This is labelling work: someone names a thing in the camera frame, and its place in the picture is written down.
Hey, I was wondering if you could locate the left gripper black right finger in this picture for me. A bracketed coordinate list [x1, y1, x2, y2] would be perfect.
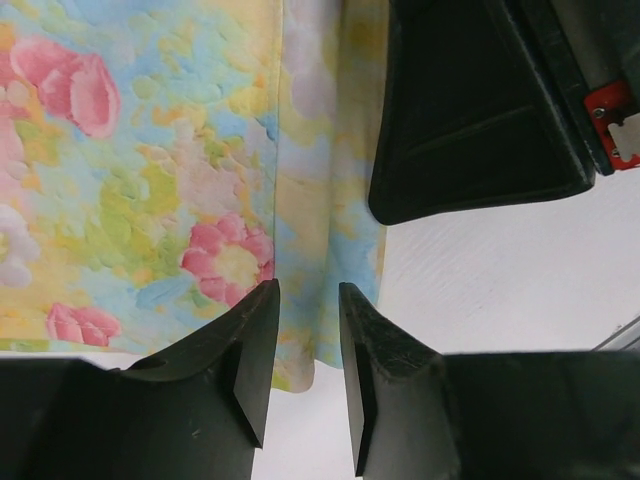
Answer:
[339, 283, 639, 479]

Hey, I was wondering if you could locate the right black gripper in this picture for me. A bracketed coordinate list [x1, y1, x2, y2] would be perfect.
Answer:
[369, 1, 639, 225]

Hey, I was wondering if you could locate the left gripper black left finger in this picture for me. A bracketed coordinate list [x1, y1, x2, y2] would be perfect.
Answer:
[1, 280, 280, 479]

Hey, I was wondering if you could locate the pastel floral skirt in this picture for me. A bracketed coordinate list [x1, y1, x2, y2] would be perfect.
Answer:
[1, 1, 389, 393]

